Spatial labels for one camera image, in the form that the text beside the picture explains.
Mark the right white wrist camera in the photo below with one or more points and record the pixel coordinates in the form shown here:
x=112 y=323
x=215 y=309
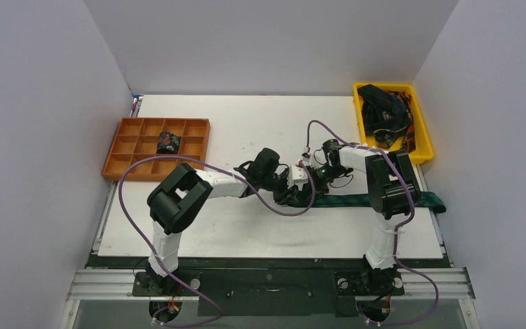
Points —
x=313 y=158

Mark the green navy striped tie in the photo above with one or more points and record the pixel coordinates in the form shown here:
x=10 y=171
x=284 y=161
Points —
x=427 y=200

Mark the orange compartment tray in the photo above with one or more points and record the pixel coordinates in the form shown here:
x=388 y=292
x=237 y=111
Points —
x=136 y=139

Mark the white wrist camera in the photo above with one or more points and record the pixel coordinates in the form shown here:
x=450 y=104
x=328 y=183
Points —
x=313 y=158
x=297 y=176

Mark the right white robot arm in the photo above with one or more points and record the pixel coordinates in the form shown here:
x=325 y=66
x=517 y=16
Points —
x=392 y=189

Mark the rolled dark tie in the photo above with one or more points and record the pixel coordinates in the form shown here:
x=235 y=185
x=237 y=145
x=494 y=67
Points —
x=168 y=143

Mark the pile of dark ties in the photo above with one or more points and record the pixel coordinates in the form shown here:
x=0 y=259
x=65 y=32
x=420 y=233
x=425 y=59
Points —
x=387 y=117

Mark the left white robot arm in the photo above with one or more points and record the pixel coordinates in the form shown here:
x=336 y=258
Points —
x=177 y=200

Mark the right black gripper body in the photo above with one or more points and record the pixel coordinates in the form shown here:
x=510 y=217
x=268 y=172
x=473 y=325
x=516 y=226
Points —
x=318 y=175

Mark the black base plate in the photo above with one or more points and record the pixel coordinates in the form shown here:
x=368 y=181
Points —
x=272 y=287

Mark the aluminium rail frame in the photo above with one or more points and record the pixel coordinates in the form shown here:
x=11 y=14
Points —
x=118 y=284

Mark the yellow plastic bin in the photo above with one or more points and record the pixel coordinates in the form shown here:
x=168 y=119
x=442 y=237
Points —
x=424 y=150

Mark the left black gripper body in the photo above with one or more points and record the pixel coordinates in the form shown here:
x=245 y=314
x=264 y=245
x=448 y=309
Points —
x=279 y=188

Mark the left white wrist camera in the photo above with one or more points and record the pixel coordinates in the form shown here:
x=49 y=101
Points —
x=297 y=176

